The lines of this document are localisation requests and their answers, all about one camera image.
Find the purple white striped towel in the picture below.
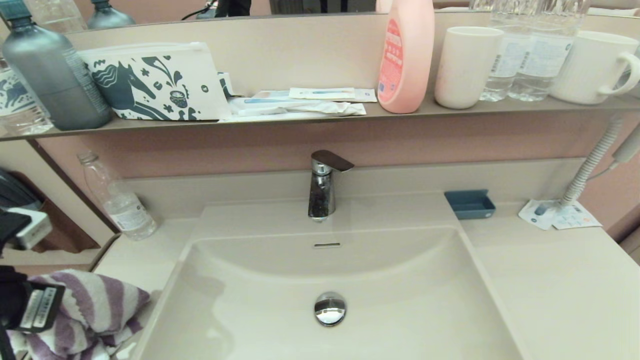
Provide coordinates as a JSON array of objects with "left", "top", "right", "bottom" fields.
[{"left": 9, "top": 269, "right": 151, "bottom": 360}]

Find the chrome faucet with dark handle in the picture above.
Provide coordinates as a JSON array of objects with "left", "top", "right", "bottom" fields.
[{"left": 308, "top": 150, "right": 355, "bottom": 224}]

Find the beige rectangular sink basin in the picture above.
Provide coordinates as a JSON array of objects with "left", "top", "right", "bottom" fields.
[{"left": 131, "top": 192, "right": 531, "bottom": 360}]

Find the brown hanging holder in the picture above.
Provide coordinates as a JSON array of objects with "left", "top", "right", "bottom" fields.
[{"left": 10, "top": 171, "right": 101, "bottom": 253}]

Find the dark grey item in holder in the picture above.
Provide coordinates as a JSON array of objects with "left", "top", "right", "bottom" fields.
[{"left": 0, "top": 169, "right": 42, "bottom": 211}]

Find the capless clear plastic bottle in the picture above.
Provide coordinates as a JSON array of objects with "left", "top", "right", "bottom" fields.
[{"left": 76, "top": 151, "right": 158, "bottom": 241}]

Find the clear plastic water bottle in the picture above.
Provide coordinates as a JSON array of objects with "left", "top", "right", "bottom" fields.
[
  {"left": 479, "top": 0, "right": 539, "bottom": 102},
  {"left": 508, "top": 0, "right": 591, "bottom": 102},
  {"left": 0, "top": 57, "right": 53, "bottom": 136}
]

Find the grey bottle with teal cap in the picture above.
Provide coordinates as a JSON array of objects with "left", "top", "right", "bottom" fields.
[{"left": 0, "top": 0, "right": 113, "bottom": 131}]

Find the white pouch with blue horse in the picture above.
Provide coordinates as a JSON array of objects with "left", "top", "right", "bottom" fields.
[{"left": 77, "top": 41, "right": 232, "bottom": 121}]

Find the small white blue printed packet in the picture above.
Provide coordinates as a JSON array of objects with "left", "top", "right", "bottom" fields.
[{"left": 217, "top": 71, "right": 242, "bottom": 98}]

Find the chrome drain stopper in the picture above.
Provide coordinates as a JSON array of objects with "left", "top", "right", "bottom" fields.
[{"left": 314, "top": 291, "right": 347, "bottom": 327}]

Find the flat white toiletry packet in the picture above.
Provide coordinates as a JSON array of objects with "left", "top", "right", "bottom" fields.
[{"left": 220, "top": 111, "right": 353, "bottom": 123}]

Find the crumpled white toiletry packet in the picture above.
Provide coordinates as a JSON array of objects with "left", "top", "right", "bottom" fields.
[{"left": 227, "top": 96, "right": 367, "bottom": 118}]

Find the small beige toiletry packet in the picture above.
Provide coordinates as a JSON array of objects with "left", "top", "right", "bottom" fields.
[{"left": 289, "top": 87, "right": 357, "bottom": 100}]

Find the pink lotion bottle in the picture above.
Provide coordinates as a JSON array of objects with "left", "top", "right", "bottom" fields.
[{"left": 377, "top": 0, "right": 436, "bottom": 114}]

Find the blue soap tray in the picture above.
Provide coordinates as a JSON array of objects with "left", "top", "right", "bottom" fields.
[{"left": 444, "top": 189, "right": 497, "bottom": 221}]

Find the white printed paper leaflet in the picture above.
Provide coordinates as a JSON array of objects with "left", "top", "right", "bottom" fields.
[{"left": 553, "top": 201, "right": 603, "bottom": 231}]

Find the grey white hair dryer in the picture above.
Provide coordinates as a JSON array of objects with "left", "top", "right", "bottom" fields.
[{"left": 612, "top": 122, "right": 640, "bottom": 165}]

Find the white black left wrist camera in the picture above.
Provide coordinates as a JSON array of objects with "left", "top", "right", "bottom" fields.
[{"left": 0, "top": 207, "right": 53, "bottom": 251}]

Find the wall mirror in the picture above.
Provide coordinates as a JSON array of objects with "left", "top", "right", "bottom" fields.
[{"left": 0, "top": 0, "right": 640, "bottom": 35}]

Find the white handleless cup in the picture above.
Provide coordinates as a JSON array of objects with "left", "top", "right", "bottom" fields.
[{"left": 434, "top": 26, "right": 505, "bottom": 110}]

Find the brown wall shelf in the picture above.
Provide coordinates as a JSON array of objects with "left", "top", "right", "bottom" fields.
[{"left": 0, "top": 94, "right": 640, "bottom": 142}]

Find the white coiled hose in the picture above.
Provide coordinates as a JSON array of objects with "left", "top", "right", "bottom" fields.
[{"left": 559, "top": 115, "right": 626, "bottom": 208}]

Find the white mug with handle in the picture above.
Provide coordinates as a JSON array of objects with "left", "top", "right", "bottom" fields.
[{"left": 549, "top": 30, "right": 640, "bottom": 105}]

